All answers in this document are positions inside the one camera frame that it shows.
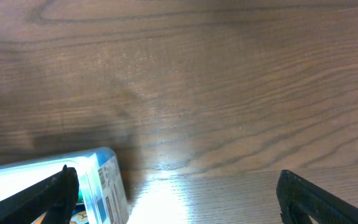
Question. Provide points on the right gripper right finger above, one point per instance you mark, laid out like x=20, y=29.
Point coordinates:
x=304, y=202

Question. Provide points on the clear plastic container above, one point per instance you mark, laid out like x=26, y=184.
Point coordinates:
x=101, y=199

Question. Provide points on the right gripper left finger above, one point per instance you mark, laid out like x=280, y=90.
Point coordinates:
x=54, y=198

